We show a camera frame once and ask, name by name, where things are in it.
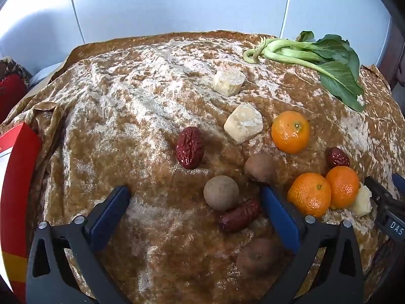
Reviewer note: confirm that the pale tofu chunk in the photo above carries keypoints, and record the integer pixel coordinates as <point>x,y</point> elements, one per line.
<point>243,126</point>
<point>228,82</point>

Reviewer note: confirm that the red and white box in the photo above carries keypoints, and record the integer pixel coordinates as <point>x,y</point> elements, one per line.
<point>19,196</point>

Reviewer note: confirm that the golden velvet cloth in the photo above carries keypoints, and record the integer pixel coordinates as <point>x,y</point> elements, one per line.
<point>126,117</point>

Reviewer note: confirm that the orange mandarin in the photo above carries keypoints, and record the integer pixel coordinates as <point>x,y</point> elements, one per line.
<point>343,186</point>
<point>290,132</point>
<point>309,194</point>

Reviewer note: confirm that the brown round longan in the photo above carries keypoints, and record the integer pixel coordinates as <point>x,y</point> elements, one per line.
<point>256,257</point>
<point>221,193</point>
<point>260,167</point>

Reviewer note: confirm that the dark wooden furniture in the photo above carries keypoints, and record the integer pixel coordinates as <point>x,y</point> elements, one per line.
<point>398,53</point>

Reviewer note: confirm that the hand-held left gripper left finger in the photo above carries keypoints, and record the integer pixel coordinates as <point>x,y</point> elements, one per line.
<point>107,216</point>

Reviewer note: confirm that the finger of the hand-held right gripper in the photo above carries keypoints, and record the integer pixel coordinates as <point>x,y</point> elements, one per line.
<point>378,190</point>
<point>399,182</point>

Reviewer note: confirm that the red patterned cushion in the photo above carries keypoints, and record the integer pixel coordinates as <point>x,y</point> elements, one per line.
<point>11,91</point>

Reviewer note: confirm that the green bok choy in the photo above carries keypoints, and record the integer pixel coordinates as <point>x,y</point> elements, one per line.
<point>329,60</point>

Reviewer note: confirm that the small wrinkled red date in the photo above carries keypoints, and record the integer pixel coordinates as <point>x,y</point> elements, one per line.
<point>338,157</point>

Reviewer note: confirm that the large wrinkled red date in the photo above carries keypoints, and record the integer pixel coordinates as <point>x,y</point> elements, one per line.
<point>189,147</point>

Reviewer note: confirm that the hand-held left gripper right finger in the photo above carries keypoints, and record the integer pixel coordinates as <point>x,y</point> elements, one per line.
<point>279,216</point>

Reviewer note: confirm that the pale sugarcane chunk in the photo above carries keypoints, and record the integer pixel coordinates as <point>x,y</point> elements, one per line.
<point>360,202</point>

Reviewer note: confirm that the long wrinkled red date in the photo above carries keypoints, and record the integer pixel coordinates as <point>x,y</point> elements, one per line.
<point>239,217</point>

